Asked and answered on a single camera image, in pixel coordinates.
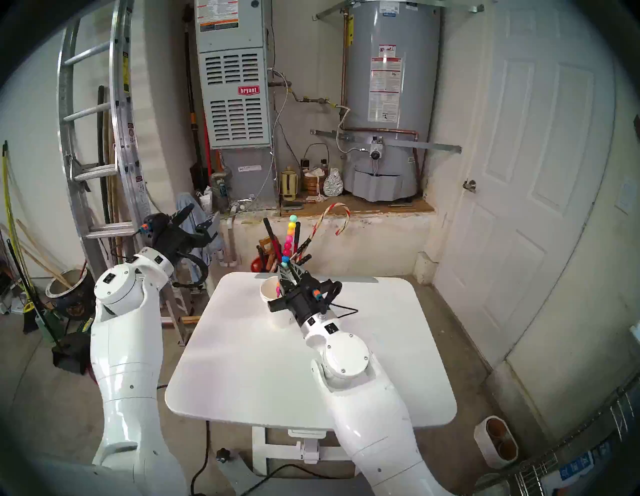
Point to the small wood block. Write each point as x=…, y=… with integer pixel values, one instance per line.
x=191, y=320

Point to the black shovel orange band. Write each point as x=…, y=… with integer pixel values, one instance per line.
x=200, y=175

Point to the blue white label box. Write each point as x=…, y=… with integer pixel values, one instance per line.
x=600, y=455

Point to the white pvc pipe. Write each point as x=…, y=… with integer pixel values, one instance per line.
x=231, y=250

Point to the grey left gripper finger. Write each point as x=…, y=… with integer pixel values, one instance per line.
x=184, y=214

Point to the long tool black grip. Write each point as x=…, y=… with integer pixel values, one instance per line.
x=102, y=150

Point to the white grey table stand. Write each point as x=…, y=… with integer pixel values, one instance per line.
x=262, y=450

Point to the foil wrapped lump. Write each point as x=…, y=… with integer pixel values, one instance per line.
x=333, y=184

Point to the grey pvc pipe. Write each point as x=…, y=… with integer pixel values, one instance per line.
x=220, y=177

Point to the yellow green brush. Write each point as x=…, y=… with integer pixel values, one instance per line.
x=85, y=325

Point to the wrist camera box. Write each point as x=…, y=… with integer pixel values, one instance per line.
x=208, y=224
x=279, y=305

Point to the black dustpan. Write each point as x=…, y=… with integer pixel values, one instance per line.
x=72, y=352

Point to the light blue towel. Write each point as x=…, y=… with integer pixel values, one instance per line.
x=212, y=242

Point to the yellow pole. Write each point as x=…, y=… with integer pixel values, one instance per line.
x=6, y=175

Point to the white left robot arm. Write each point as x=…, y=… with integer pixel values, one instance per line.
x=127, y=360

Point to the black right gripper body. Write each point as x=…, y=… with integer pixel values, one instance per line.
x=305, y=300

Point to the gas pipe yellow valve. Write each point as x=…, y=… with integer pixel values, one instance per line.
x=315, y=100

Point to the wooden sticks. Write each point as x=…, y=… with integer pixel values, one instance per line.
x=40, y=248

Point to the flexible metal conduit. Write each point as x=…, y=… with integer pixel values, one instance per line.
x=279, y=75

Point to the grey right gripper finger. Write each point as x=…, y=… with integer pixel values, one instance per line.
x=299, y=279
x=285, y=279

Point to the straight copper pipe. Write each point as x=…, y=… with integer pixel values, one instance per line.
x=344, y=60

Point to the black broom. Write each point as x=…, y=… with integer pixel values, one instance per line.
x=30, y=320

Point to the red tool bucket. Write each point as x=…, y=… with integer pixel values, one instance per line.
x=259, y=263

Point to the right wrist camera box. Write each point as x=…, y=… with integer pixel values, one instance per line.
x=279, y=305

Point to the white light switch plate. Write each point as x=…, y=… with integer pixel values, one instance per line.
x=626, y=197

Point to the pale yellow jar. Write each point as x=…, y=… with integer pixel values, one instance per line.
x=288, y=185

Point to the white panel door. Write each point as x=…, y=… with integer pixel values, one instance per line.
x=525, y=200

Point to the white two-hole pvc block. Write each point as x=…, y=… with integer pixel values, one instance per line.
x=482, y=440

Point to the wooden heater platform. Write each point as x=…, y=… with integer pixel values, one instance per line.
x=380, y=206

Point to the green watering can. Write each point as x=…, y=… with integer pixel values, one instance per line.
x=47, y=327

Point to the red white candy cane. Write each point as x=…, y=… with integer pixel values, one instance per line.
x=326, y=212

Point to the grey water heater tank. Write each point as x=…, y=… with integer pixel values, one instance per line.
x=425, y=75

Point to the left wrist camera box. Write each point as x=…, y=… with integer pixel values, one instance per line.
x=208, y=224

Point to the black star knob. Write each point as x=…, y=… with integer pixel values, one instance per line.
x=223, y=455

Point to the multicolour bead stack marker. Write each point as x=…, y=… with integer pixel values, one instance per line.
x=289, y=240

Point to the short black tool grip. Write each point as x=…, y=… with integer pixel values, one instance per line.
x=305, y=259

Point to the silver door knob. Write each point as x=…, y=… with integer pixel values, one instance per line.
x=470, y=185

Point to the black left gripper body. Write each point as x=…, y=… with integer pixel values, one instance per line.
x=170, y=235

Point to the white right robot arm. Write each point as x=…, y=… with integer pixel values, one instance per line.
x=370, y=425

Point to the aluminium extension ladder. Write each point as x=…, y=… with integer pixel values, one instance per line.
x=131, y=155

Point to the dark blue ceramic pot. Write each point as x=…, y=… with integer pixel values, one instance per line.
x=75, y=300

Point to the grey bryant furnace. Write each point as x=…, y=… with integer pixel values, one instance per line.
x=235, y=115

